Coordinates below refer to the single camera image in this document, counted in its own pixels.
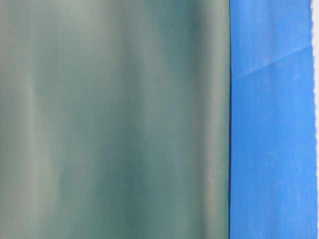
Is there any blue table cover cloth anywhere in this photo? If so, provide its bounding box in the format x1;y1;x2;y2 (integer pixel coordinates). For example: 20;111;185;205
230;0;319;239

